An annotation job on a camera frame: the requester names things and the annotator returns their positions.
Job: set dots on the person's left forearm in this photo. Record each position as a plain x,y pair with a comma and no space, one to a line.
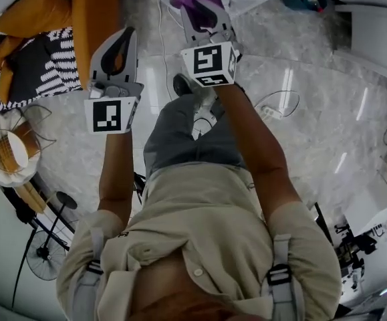
114,172

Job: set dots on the person's grey trousers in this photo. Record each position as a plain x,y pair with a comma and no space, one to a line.
179,135

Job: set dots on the black camera rig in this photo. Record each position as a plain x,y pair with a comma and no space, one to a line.
353,246

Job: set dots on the light wooden slat frame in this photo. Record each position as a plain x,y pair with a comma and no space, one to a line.
32,197

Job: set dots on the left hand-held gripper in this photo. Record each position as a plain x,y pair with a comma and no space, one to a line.
104,115

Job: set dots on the white power strip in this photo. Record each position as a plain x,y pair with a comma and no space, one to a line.
272,111

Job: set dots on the person's left shoe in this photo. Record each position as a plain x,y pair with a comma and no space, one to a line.
183,84

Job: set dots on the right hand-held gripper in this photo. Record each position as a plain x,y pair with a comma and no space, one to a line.
210,62

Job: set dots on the person's right forearm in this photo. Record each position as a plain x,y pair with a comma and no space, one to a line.
256,152

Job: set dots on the orange sofa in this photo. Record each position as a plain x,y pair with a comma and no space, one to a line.
94,28

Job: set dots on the person's beige shirt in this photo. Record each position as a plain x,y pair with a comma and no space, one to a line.
206,219

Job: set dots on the black pedestal fan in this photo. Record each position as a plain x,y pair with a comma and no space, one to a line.
46,256

